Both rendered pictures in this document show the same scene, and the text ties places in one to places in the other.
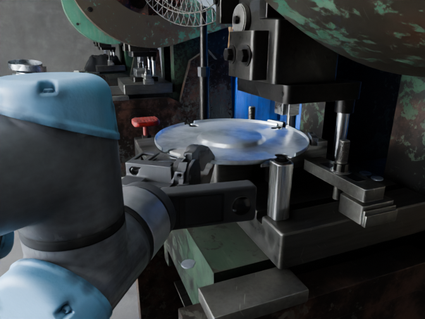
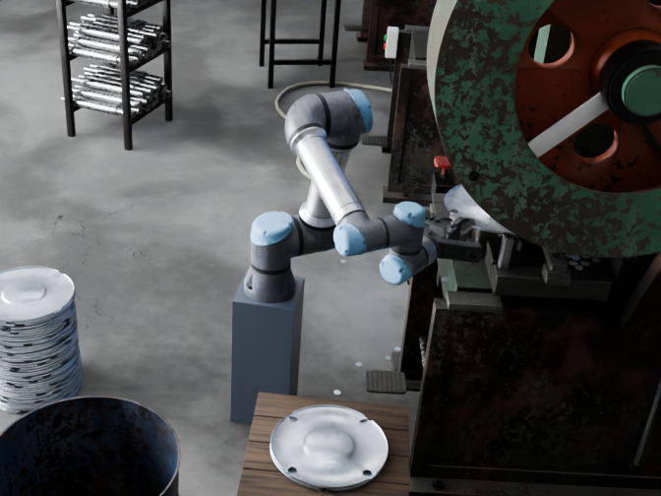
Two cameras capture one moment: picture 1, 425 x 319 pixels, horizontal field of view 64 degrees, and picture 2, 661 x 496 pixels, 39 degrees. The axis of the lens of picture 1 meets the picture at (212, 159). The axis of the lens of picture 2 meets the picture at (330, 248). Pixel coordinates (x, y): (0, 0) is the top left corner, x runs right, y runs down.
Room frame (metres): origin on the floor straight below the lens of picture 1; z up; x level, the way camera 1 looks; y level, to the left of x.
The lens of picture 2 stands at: (-1.62, -0.35, 1.94)
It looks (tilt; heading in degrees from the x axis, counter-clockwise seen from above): 31 degrees down; 19
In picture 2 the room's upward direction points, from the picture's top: 5 degrees clockwise
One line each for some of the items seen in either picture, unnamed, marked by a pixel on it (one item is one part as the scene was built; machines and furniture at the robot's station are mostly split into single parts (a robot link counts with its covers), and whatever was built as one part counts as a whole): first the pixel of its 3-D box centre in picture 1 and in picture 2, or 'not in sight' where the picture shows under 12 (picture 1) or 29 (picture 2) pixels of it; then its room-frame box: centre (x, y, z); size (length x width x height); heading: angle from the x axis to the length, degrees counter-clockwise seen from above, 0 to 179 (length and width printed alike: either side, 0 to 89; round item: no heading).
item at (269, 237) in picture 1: (284, 180); (536, 244); (0.68, -0.15, 0.67); 0.45 x 0.30 x 0.06; 21
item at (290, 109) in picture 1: (285, 104); not in sight; (0.67, -0.15, 0.84); 0.05 x 0.03 x 0.04; 21
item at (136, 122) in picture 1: (146, 132); (445, 171); (0.90, 0.18, 0.72); 0.07 x 0.06 x 0.08; 111
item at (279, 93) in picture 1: (293, 92); not in sight; (0.68, -0.16, 0.86); 0.20 x 0.16 x 0.05; 21
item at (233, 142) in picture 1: (231, 137); (497, 207); (0.63, -0.04, 0.78); 0.29 x 0.29 x 0.01
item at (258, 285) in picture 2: not in sight; (270, 274); (0.44, 0.55, 0.50); 0.15 x 0.15 x 0.10
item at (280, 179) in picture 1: (279, 187); (506, 250); (0.47, -0.10, 0.75); 0.03 x 0.03 x 0.10; 21
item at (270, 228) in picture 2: not in sight; (273, 239); (0.45, 0.54, 0.62); 0.13 x 0.12 x 0.14; 139
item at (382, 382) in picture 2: not in sight; (460, 391); (0.63, -0.03, 0.14); 0.59 x 0.10 x 0.05; 111
